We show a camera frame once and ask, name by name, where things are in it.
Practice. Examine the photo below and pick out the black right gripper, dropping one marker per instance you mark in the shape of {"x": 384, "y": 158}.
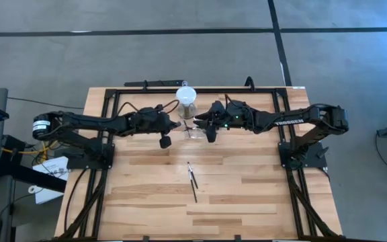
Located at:
{"x": 234, "y": 116}

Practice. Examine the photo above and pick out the white mushroom-shaped lamp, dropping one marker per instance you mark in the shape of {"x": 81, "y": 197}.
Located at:
{"x": 185, "y": 94}

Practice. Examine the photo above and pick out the black side stand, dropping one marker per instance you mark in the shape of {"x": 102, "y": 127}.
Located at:
{"x": 35, "y": 178}

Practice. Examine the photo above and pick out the black table frame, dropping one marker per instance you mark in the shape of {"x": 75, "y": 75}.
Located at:
{"x": 146, "y": 90}

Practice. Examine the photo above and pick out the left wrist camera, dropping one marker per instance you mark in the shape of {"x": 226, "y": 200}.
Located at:
{"x": 165, "y": 142}

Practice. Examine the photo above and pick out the thin black makeup brush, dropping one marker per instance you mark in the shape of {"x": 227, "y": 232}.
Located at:
{"x": 192, "y": 175}
{"x": 187, "y": 130}

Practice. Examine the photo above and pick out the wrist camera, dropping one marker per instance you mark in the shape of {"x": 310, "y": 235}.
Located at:
{"x": 211, "y": 135}
{"x": 165, "y": 142}

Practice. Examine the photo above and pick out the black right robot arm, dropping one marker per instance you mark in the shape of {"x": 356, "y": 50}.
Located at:
{"x": 287, "y": 121}

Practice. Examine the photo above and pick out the black bar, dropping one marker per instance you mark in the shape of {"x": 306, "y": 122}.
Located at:
{"x": 156, "y": 83}

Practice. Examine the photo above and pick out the clear acrylic organizer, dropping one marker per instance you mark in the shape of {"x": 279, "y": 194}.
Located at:
{"x": 200, "y": 134}

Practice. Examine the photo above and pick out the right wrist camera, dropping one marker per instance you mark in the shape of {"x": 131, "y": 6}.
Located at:
{"x": 211, "y": 135}

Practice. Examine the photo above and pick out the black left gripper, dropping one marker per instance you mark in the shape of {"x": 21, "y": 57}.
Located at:
{"x": 150, "y": 122}

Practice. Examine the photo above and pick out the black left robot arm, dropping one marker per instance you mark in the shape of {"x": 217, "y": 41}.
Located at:
{"x": 89, "y": 121}

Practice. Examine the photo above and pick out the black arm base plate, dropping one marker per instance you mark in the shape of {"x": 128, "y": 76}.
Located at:
{"x": 314, "y": 161}
{"x": 79, "y": 163}

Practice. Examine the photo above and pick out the white paper sheet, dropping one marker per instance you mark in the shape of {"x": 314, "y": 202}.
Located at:
{"x": 55, "y": 164}

